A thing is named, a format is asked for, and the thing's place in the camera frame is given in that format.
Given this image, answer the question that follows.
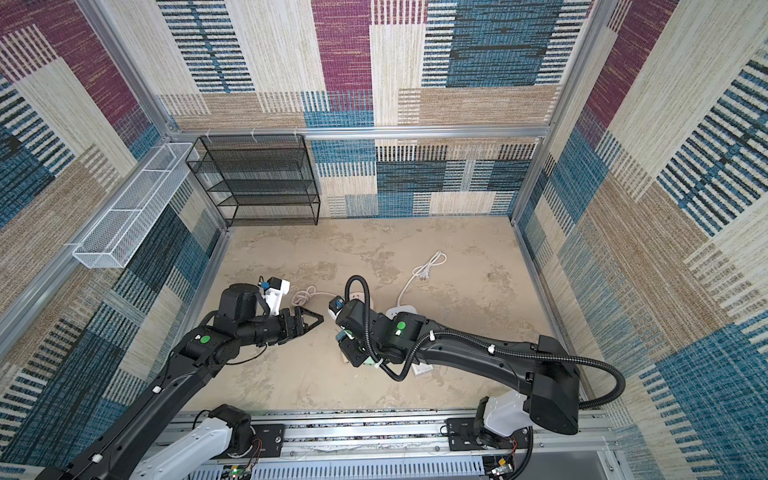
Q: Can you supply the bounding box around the white power strip cable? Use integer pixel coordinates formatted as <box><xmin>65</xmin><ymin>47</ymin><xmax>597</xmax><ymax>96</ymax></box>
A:
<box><xmin>395</xmin><ymin>250</ymin><xmax>449</xmax><ymax>308</ymax></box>

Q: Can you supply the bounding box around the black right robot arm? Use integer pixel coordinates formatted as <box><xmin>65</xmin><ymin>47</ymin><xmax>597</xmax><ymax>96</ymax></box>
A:
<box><xmin>329</xmin><ymin>296</ymin><xmax>579</xmax><ymax>448</ymax></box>

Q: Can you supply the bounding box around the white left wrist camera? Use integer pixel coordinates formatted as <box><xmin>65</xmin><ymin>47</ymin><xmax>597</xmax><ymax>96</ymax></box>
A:
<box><xmin>258</xmin><ymin>277</ymin><xmax>290</xmax><ymax>316</ymax></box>

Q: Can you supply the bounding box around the white usb charger plug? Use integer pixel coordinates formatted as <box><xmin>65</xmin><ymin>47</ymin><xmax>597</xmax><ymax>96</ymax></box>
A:
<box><xmin>412</xmin><ymin>363</ymin><xmax>434</xmax><ymax>376</ymax></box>

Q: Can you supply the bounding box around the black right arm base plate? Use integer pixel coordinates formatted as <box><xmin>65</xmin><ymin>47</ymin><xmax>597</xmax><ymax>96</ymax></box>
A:
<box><xmin>440</xmin><ymin>417</ymin><xmax>531</xmax><ymax>451</ymax></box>

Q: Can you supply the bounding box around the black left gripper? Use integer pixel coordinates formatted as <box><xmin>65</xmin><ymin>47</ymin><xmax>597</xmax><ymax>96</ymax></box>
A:
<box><xmin>238</xmin><ymin>305</ymin><xmax>323</xmax><ymax>348</ymax></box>

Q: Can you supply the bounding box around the black wire shelf rack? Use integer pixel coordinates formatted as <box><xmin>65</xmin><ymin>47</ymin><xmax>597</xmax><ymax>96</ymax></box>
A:
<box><xmin>185</xmin><ymin>134</ymin><xmax>321</xmax><ymax>228</ymax></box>

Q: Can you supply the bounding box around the black corrugated cable conduit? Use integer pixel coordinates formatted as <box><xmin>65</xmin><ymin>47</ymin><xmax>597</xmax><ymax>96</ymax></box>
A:
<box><xmin>344</xmin><ymin>274</ymin><xmax>626</xmax><ymax>480</ymax></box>

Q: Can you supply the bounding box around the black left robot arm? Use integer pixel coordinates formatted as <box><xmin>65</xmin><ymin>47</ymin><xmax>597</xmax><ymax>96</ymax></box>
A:
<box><xmin>37</xmin><ymin>283</ymin><xmax>324</xmax><ymax>479</ymax></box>

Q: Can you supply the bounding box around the white square power strip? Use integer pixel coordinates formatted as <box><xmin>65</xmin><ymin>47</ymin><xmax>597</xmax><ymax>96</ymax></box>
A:
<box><xmin>385</xmin><ymin>305</ymin><xmax>417</xmax><ymax>319</ymax></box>

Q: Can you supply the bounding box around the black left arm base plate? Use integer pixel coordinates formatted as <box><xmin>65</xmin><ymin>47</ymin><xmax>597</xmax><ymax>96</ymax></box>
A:
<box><xmin>244</xmin><ymin>423</ymin><xmax>286</xmax><ymax>460</ymax></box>

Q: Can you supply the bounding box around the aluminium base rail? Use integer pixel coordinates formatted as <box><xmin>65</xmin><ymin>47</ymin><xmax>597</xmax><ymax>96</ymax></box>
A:
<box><xmin>101</xmin><ymin>407</ymin><xmax>619</xmax><ymax>480</ymax></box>

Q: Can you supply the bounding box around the white mesh wall basket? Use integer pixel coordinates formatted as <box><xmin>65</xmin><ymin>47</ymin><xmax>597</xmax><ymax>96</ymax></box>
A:
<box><xmin>72</xmin><ymin>143</ymin><xmax>192</xmax><ymax>269</ymax></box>

